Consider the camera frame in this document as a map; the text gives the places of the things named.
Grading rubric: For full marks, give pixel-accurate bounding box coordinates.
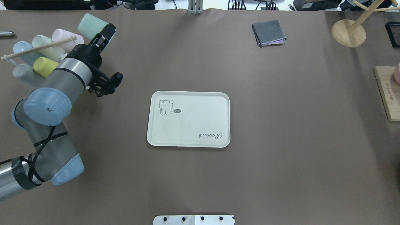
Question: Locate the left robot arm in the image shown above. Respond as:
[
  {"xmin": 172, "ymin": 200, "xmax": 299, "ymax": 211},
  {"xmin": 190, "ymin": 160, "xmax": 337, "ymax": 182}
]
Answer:
[{"xmin": 0, "ymin": 24, "xmax": 123, "ymax": 201}]

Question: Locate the white wire cup rack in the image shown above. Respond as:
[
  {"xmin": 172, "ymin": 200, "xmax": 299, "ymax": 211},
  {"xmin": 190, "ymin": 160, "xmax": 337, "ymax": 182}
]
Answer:
[{"xmin": 1, "ymin": 35, "xmax": 77, "ymax": 61}]

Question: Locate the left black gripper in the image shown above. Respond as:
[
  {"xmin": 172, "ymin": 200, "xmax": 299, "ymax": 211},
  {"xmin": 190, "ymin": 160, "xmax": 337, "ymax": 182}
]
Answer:
[{"xmin": 66, "ymin": 23, "xmax": 123, "ymax": 97}]

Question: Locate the cream plastic cup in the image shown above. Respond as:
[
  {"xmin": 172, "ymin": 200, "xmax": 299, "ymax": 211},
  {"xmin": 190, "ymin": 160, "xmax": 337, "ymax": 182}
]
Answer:
[{"xmin": 32, "ymin": 35, "xmax": 66, "ymax": 61}]

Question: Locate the metal cylinder brush tool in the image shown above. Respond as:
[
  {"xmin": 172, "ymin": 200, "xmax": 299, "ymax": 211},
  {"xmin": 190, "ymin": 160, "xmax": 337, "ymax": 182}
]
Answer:
[{"xmin": 0, "ymin": 31, "xmax": 15, "ymax": 38}]

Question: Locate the pink bowl with ice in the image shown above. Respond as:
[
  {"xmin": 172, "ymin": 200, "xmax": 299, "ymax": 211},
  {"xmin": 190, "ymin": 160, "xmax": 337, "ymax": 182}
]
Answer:
[{"xmin": 393, "ymin": 63, "xmax": 400, "ymax": 85}]

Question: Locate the wooden mug tree stand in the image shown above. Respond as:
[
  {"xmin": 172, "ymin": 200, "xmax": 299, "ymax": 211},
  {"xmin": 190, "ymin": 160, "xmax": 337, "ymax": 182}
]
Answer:
[{"xmin": 332, "ymin": 0, "xmax": 400, "ymax": 48}]

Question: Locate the pink plastic cup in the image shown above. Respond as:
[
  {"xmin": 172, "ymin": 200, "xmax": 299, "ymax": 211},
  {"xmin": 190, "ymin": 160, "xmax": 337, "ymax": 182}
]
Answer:
[{"xmin": 52, "ymin": 28, "xmax": 84, "ymax": 53}]

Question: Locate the black glass holder tray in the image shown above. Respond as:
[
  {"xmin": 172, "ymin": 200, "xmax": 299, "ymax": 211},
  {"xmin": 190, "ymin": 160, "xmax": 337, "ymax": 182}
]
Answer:
[{"xmin": 385, "ymin": 22, "xmax": 400, "ymax": 48}]

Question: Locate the grey plastic cup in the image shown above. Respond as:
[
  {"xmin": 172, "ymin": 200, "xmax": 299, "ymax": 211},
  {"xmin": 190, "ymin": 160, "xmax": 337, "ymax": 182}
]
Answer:
[{"xmin": 12, "ymin": 63, "xmax": 45, "ymax": 89}]

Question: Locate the folded grey cloth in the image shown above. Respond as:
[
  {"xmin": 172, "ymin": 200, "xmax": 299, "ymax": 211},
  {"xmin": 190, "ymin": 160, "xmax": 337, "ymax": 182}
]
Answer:
[{"xmin": 252, "ymin": 19, "xmax": 288, "ymax": 47}]

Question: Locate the yellow plastic cup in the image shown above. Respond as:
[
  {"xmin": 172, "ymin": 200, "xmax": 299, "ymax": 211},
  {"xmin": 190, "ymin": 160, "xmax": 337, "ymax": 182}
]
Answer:
[{"xmin": 33, "ymin": 57, "xmax": 59, "ymax": 78}]

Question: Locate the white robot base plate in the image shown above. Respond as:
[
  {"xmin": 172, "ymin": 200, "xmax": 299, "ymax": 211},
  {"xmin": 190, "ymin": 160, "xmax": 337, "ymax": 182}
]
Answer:
[{"xmin": 152, "ymin": 215, "xmax": 235, "ymax": 225}]

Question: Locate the wooden cutting board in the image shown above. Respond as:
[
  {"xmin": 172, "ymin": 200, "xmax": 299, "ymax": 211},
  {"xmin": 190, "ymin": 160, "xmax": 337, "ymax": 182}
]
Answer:
[{"xmin": 374, "ymin": 66, "xmax": 400, "ymax": 121}]

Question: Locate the aluminium frame post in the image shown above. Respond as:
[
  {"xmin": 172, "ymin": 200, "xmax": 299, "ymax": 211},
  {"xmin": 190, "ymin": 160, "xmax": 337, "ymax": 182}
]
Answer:
[{"xmin": 187, "ymin": 0, "xmax": 204, "ymax": 15}]

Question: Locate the light blue plastic cup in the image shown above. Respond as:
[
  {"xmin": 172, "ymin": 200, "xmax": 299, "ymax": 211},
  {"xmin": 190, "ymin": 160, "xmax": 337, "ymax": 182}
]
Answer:
[{"xmin": 13, "ymin": 41, "xmax": 45, "ymax": 66}]

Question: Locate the mint green plastic cup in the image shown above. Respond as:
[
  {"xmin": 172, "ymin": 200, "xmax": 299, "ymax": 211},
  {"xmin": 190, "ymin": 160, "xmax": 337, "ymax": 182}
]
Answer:
[{"xmin": 77, "ymin": 13, "xmax": 109, "ymax": 40}]

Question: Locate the cream rabbit serving tray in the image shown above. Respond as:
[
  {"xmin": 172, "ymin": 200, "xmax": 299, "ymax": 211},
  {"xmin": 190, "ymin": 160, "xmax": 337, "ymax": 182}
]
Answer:
[{"xmin": 146, "ymin": 91, "xmax": 231, "ymax": 148}]

